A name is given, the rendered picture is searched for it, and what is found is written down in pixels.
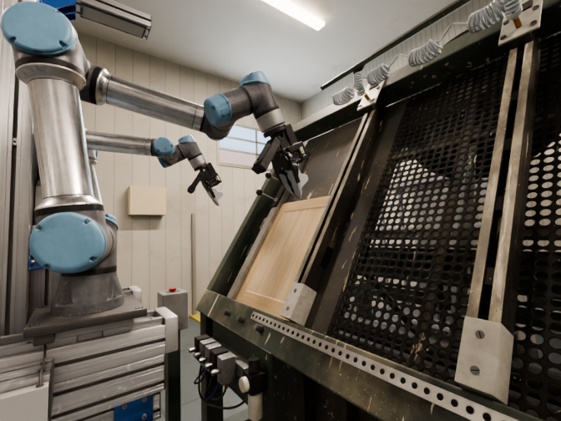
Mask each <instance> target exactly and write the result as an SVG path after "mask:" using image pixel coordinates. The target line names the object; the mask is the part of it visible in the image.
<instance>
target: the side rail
mask: <svg viewBox="0 0 561 421"><path fill-rule="evenodd" d="M270 173H271V176H273V177H275V178H276V179H278V178H277V177H276V175H275V172H274V169H273V167H272V169H271V171H270ZM281 185H282V184H281V183H280V182H279V181H277V180H274V179H272V178H270V179H267V178H266V180H265V182H264V184H263V186H262V187H261V190H262V191H263V193H264V194H266V195H268V196H270V197H272V198H274V199H275V197H276V195H277V193H278V191H279V189H280V187H281ZM272 203H273V200H272V199H270V198H268V197H266V196H264V195H258V196H257V197H256V198H255V200H254V202H253V204H252V206H251V208H250V209H249V211H248V213H247V215H246V217H245V219H244V220H243V222H242V224H241V226H240V228H239V230H238V231H237V233H236V235H235V238H234V239H233V241H232V242H231V244H230V247H229V248H228V250H227V252H226V253H225V256H224V257H223V259H222V261H221V263H220V265H219V266H218V268H217V270H216V272H215V274H214V275H213V277H212V279H211V281H210V284H209V285H208V286H207V288H206V289H208V290H210V291H212V292H216V293H218V294H220V295H223V296H225V297H227V295H228V293H229V291H230V289H231V287H232V285H233V283H234V281H235V279H236V277H237V276H238V274H239V272H240V269H241V267H242V266H243V264H244V262H245V259H246V256H245V253H246V251H247V249H248V247H249V245H250V244H254V242H255V239H256V237H257V236H258V235H259V233H260V226H261V224H262V222H263V220H264V219H265V218H267V216H268V215H269V213H270V210H271V208H272V207H271V205H272Z"/></svg>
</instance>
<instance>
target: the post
mask: <svg viewBox="0 0 561 421"><path fill-rule="evenodd" d="M165 421H181V402H180V330H179V331H178V350H177V351H174V352H171V353H166V354H165Z"/></svg>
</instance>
